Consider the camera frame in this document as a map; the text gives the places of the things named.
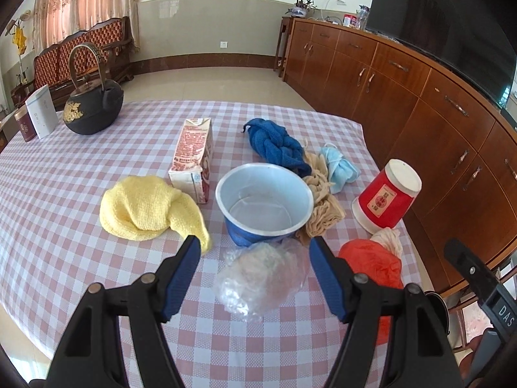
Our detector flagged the pink patterned curtain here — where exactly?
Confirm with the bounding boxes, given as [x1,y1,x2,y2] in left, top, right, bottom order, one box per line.
[32,0,140,55]

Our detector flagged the black iron kettle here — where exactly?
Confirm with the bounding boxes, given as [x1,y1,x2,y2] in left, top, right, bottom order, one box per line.
[63,44,124,135]

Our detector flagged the red paper cup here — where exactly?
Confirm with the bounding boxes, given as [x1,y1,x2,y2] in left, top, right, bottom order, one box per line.
[351,159,422,235]

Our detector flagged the white desk lamp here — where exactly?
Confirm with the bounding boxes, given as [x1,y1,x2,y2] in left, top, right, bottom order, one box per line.
[323,0,347,22]

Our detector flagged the cream crumpled tissue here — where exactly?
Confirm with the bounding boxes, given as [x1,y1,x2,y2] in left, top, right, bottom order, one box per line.
[369,227,402,257]

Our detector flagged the coat rack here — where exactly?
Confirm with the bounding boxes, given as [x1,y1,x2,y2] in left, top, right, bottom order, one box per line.
[4,10,33,90]

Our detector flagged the long wooden sideboard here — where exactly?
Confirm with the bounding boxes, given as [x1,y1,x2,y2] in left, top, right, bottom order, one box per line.
[283,17,517,304]

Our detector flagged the white tea box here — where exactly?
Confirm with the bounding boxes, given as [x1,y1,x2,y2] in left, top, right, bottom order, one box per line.
[25,86,56,139]

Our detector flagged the black television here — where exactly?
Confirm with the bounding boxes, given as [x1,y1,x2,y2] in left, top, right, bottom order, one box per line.
[365,0,517,110]

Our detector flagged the wooden chair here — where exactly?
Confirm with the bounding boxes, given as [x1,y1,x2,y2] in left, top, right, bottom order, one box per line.
[444,291,489,356]

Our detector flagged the beige stockings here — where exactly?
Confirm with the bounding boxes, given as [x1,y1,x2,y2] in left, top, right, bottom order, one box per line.
[297,139,346,247]

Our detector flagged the blue instant noodle bowl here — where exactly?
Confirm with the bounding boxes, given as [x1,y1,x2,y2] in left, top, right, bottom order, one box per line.
[215,163,315,248]

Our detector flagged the potted plant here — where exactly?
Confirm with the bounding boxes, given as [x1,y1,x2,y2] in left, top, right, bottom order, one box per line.
[285,0,318,19]

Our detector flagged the yellow knitted cloth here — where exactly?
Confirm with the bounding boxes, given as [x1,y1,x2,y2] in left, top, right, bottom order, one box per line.
[100,175,213,255]

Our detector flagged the dark red tea canister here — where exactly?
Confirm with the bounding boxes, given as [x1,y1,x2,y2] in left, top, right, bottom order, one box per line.
[14,108,37,143]

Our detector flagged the clear plastic bag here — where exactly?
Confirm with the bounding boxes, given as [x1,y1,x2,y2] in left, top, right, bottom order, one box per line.
[213,238,312,323]

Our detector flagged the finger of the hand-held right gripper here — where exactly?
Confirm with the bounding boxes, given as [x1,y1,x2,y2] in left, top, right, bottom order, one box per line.
[443,238,502,304]

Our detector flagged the blue face mask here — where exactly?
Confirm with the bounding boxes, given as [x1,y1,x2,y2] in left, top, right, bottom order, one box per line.
[319,143,361,195]

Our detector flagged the wooden sofa orange cushions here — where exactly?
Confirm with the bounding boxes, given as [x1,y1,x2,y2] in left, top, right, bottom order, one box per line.
[32,17,135,108]

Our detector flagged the pink checkered tablecloth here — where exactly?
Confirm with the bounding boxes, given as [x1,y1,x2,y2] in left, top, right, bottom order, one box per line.
[0,99,429,388]

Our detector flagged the low cabinet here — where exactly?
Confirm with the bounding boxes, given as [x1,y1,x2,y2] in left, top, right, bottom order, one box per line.
[0,107,15,148]

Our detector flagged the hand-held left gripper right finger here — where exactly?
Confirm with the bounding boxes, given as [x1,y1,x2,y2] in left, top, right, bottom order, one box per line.
[309,236,465,388]

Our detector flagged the dark round container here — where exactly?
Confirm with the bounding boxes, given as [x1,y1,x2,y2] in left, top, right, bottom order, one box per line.
[424,290,450,334]

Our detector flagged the dark wooden armchair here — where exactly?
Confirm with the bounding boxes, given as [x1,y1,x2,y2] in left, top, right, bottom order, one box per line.
[10,81,35,108]

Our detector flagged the orange plastic bag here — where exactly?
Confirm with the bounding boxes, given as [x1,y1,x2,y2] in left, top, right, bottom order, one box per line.
[337,239,405,344]

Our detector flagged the milk carton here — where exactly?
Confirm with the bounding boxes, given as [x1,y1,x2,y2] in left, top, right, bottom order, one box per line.
[168,117,213,204]

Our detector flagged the blue towel cloth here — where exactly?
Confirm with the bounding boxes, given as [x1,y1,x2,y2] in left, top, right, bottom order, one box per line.
[242,118,312,178]

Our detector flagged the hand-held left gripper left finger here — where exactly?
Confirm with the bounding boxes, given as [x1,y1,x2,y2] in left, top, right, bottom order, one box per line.
[44,234,203,388]

